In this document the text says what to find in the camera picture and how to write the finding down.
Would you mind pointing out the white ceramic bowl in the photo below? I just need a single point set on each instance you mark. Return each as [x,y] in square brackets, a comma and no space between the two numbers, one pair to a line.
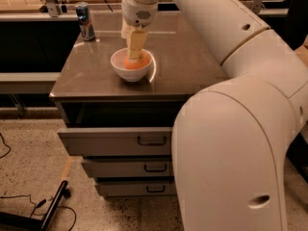
[117,61]

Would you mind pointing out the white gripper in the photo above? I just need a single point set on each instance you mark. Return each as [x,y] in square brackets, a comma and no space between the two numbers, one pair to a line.
[139,12]

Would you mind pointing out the top grey drawer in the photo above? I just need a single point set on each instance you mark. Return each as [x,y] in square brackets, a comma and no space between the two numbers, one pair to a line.
[127,141]

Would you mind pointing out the blue silver drink can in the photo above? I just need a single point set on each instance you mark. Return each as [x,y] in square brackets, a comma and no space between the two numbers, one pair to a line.
[86,28]

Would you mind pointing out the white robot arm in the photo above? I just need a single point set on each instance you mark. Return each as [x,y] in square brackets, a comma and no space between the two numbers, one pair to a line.
[229,141]

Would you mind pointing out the grey side bench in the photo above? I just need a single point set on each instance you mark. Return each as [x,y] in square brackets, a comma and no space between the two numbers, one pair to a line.
[27,83]

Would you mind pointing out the orange fruit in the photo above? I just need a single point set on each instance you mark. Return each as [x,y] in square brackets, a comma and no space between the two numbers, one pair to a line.
[143,61]

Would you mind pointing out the bottom grey drawer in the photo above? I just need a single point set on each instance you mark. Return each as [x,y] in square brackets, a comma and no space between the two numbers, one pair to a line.
[135,187]

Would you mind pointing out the middle grey drawer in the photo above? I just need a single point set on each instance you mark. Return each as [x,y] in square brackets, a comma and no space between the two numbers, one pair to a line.
[128,167]

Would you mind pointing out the grey drawer cabinet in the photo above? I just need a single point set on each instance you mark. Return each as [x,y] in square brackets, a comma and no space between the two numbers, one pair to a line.
[90,94]

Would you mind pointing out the grey drawer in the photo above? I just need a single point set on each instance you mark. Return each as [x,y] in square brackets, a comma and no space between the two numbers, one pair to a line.
[128,167]
[135,187]
[127,141]

